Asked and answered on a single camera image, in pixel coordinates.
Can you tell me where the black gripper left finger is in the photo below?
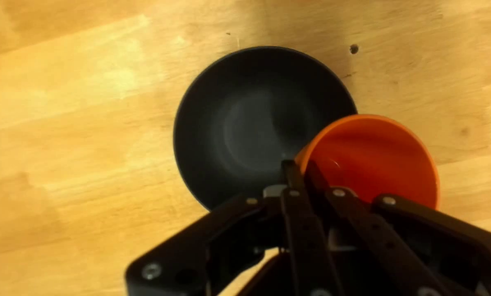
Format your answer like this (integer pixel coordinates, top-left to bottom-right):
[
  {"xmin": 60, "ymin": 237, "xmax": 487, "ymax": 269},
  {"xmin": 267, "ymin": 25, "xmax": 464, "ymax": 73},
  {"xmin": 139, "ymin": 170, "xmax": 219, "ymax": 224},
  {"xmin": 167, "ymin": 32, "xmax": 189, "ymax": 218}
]
[{"xmin": 125, "ymin": 159, "xmax": 345, "ymax": 296}]

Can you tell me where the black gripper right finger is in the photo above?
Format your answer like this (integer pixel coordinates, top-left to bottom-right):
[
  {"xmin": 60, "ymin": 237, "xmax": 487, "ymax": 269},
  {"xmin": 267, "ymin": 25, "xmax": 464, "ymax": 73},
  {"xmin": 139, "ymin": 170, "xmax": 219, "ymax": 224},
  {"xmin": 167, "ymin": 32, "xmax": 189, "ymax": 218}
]
[{"xmin": 306, "ymin": 160, "xmax": 491, "ymax": 296}]

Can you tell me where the orange plastic cup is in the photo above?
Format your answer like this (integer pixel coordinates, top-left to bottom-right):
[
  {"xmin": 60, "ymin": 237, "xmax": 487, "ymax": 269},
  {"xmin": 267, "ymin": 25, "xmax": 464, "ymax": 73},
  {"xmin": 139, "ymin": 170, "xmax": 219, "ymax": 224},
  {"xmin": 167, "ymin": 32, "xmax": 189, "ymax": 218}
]
[{"xmin": 296, "ymin": 113, "xmax": 441, "ymax": 211}]

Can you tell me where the dark grey bowl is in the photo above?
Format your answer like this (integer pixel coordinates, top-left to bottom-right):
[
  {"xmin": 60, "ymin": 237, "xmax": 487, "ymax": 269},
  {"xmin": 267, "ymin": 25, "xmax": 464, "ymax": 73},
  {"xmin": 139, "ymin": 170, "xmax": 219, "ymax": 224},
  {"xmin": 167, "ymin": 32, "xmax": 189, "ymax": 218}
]
[{"xmin": 173, "ymin": 45, "xmax": 360, "ymax": 213}]

